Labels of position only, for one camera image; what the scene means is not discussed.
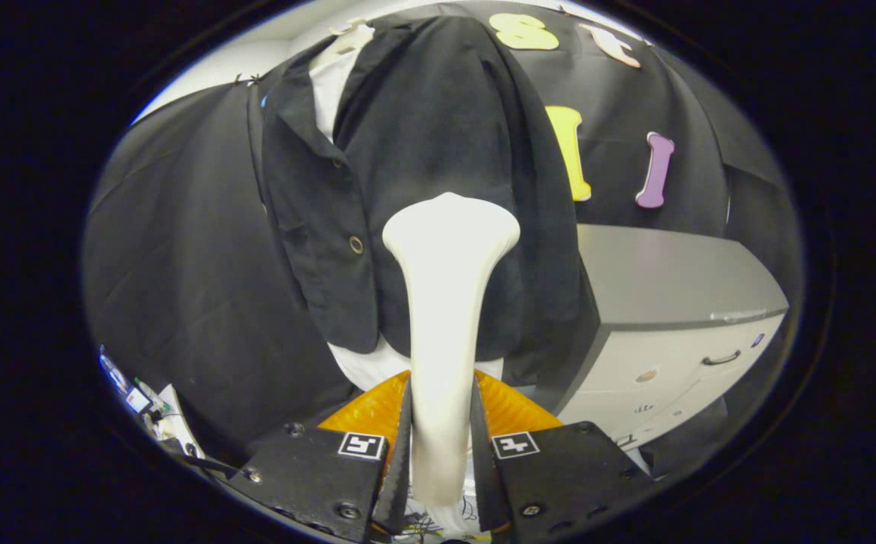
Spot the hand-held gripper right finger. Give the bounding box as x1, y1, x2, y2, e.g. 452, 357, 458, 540
470, 370, 658, 543

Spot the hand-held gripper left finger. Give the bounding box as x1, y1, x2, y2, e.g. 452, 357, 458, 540
225, 370, 414, 544

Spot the white purple garment steamer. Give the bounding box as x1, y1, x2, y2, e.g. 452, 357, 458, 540
382, 192, 521, 533

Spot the black jacket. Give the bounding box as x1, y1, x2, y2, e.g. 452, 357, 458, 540
248, 14, 599, 388

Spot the white side table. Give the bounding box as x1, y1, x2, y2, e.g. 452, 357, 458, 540
153, 384, 206, 459

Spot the clear bottle green cap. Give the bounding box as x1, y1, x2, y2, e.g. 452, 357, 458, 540
134, 377, 171, 407

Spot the grey cabinet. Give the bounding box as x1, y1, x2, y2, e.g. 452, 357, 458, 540
536, 224, 790, 454

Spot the black backdrop cloth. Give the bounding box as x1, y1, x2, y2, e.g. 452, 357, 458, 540
83, 4, 805, 465

